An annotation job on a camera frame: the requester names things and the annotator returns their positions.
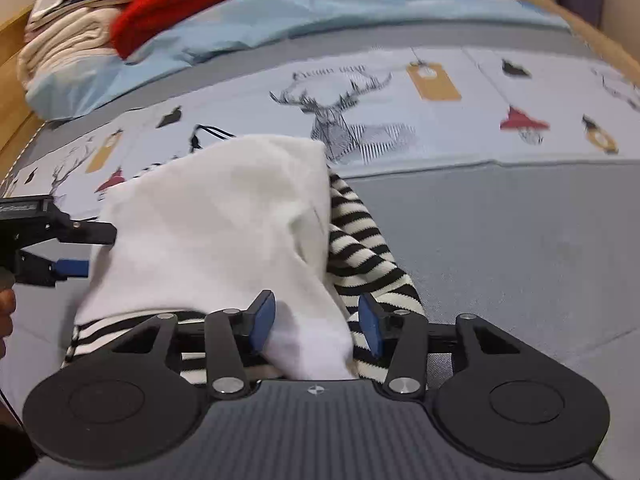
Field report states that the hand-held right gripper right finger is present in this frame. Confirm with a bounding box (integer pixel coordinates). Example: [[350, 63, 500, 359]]
[[358, 291, 521, 402]]

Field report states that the cream folded blanket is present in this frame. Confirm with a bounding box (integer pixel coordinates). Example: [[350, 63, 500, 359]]
[[17, 5, 124, 97]]

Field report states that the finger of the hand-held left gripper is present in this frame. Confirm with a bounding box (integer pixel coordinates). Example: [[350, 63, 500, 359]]
[[17, 251, 92, 289], [50, 219, 119, 247]]

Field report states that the wooden bed frame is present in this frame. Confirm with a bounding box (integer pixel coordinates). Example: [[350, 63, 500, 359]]
[[500, 0, 640, 92]]

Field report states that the grey deer print bed sheet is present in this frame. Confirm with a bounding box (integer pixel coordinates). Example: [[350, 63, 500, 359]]
[[0, 0, 640, 411]]

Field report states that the person's left hand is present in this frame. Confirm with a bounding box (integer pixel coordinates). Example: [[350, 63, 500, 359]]
[[0, 287, 17, 359]]

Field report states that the light blue duvet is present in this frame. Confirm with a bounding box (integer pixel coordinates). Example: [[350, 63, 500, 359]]
[[25, 0, 574, 122]]

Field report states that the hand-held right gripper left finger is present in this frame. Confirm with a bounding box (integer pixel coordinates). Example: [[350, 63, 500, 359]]
[[107, 289, 277, 402]]

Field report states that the striped white hooded top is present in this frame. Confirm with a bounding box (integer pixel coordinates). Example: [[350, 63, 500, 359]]
[[62, 125, 427, 386]]

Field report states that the wooden headboard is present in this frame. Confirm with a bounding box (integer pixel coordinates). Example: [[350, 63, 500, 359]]
[[0, 5, 44, 162]]

